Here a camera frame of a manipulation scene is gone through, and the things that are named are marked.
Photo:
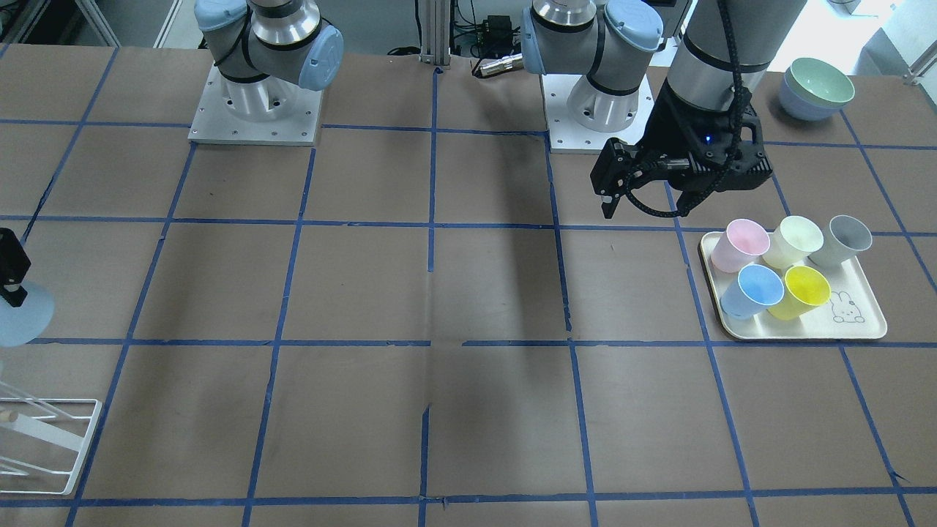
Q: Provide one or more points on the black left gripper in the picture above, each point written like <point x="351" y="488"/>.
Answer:
<point x="667" y="123"/>

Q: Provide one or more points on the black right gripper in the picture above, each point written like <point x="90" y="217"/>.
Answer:
<point x="9" y="262"/>

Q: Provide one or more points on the light blue cup front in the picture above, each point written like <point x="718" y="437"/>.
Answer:
<point x="19" y="325"/>

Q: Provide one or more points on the light blue cup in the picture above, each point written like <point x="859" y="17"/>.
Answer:
<point x="754" y="289"/>
<point x="19" y="325"/>

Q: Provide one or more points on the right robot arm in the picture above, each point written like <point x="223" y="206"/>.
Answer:
<point x="272" y="60"/>

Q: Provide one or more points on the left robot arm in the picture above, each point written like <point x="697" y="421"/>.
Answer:
<point x="726" y="45"/>

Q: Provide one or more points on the pink cup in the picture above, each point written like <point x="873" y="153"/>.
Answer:
<point x="742" y="242"/>

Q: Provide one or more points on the light blue cup rear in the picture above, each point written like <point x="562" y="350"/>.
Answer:
<point x="754" y="289"/>

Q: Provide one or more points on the cream white cup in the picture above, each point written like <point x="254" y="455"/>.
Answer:
<point x="792" y="241"/>

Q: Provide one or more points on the yellow cup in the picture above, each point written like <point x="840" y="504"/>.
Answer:
<point x="804" y="289"/>

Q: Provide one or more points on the grey cup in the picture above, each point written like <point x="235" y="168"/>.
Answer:
<point x="843" y="238"/>

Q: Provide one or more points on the green and blue bowl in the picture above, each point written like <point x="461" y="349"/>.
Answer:
<point x="813" y="90"/>

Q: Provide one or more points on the beige plastic tray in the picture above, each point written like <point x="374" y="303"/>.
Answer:
<point x="852" y="313"/>

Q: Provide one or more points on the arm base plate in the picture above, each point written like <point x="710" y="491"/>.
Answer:
<point x="270" y="112"/>
<point x="581" y="120"/>

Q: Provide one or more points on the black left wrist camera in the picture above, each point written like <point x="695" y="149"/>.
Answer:
<point x="705" y="143"/>

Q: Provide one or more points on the white wire cup rack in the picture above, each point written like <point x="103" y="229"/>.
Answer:
<point x="45" y="442"/>

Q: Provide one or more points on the aluminium frame post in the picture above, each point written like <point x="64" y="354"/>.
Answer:
<point x="435" y="32"/>

